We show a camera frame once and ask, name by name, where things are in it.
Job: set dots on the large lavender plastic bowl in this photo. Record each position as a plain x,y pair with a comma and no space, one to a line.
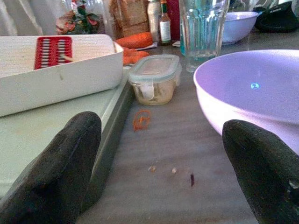
245,93

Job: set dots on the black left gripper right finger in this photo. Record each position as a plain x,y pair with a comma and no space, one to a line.
259,163

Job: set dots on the clear lidded food container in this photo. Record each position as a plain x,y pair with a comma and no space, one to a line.
154,77

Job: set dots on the orange carrot peel curl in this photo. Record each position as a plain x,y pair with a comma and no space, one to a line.
141,120

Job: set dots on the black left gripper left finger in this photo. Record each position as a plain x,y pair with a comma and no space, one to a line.
58,168

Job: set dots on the whole orange carrot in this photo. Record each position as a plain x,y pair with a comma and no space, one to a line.
135,40

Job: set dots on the red flowered potted plant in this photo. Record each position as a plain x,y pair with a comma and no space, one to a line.
78,21

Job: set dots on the brown sliced bread loaf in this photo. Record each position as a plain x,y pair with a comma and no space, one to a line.
129,18

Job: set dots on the peeled orange carrot piece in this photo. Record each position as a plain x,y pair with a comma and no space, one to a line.
133,56

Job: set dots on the pale green cutting board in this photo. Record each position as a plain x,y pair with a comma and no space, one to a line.
35,130

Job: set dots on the hot sauce bottle green neck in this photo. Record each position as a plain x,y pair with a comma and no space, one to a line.
165,25

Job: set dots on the dark red bottle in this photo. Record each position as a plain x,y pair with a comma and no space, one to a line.
174,19

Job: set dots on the white slicer box red blade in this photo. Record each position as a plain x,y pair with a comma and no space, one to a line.
77,70

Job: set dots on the clear ribbed drinking glass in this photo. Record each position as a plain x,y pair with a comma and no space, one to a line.
201,30

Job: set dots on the black round object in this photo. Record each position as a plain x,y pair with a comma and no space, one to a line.
278,21

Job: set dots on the small lavender plastic bowl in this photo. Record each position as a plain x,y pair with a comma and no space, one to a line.
236,23

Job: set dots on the white spice shaker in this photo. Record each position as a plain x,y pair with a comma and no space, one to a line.
153,18

